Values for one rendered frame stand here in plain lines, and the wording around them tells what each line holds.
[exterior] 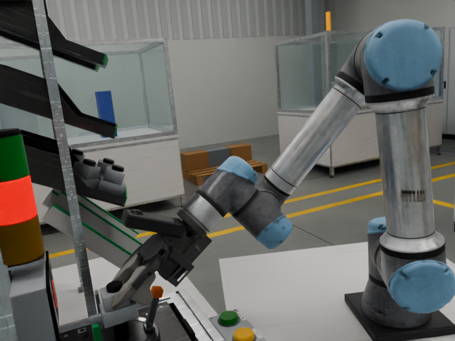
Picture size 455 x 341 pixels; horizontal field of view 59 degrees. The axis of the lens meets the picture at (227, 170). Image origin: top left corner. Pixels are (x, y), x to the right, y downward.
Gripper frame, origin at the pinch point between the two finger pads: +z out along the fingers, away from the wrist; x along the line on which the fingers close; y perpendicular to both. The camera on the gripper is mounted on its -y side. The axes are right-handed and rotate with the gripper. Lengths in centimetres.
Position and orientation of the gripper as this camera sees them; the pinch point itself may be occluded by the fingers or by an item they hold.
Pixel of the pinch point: (112, 293)
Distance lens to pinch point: 80.7
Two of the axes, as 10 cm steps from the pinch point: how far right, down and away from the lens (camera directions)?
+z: -6.7, 7.2, -1.9
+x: -4.2, -1.6, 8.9
